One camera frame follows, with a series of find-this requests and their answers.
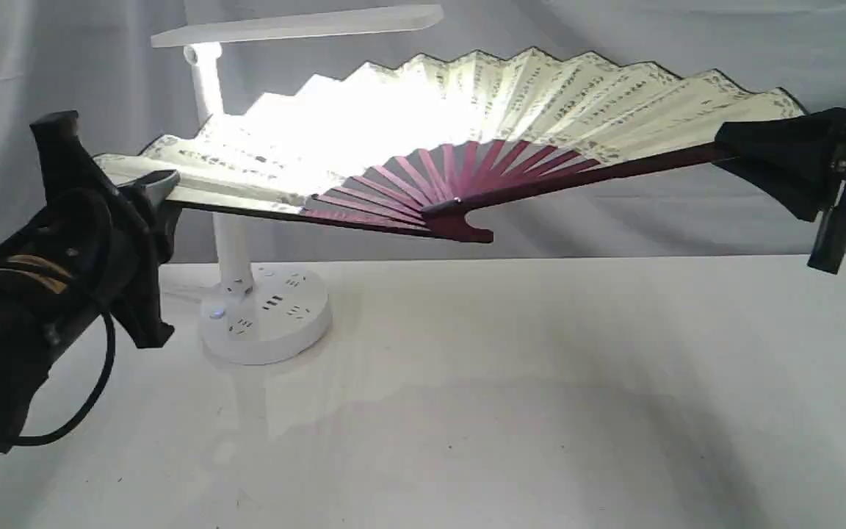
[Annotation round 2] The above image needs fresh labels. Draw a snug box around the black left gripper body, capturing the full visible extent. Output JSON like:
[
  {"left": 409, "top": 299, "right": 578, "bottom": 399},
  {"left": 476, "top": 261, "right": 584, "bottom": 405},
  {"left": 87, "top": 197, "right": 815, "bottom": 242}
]
[{"left": 0, "top": 190, "right": 181, "bottom": 350}]

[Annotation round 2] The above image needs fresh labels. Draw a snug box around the folding paper fan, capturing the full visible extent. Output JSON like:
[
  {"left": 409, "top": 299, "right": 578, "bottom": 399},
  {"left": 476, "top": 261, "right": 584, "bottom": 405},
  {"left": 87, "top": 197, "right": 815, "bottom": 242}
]
[{"left": 95, "top": 48, "right": 806, "bottom": 243}]

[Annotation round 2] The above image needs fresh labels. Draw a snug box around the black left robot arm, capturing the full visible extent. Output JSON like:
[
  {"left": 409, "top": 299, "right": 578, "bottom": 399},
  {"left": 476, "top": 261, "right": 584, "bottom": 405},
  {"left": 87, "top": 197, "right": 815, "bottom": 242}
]
[{"left": 0, "top": 110, "right": 181, "bottom": 454}]

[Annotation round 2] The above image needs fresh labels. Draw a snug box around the white desk lamp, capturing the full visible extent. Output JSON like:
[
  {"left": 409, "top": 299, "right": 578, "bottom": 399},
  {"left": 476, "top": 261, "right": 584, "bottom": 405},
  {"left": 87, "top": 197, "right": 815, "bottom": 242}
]
[{"left": 151, "top": 4, "right": 444, "bottom": 365}]

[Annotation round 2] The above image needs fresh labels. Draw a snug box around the grey backdrop curtain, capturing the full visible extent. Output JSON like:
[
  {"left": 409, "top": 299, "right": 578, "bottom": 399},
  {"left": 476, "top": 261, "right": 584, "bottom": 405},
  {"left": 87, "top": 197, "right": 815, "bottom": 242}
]
[{"left": 0, "top": 1, "right": 846, "bottom": 262}]

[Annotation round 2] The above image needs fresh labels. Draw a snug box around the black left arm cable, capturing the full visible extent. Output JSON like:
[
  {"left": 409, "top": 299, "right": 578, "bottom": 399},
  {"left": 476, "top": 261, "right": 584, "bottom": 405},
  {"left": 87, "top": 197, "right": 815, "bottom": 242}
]
[{"left": 0, "top": 294, "right": 117, "bottom": 447}]

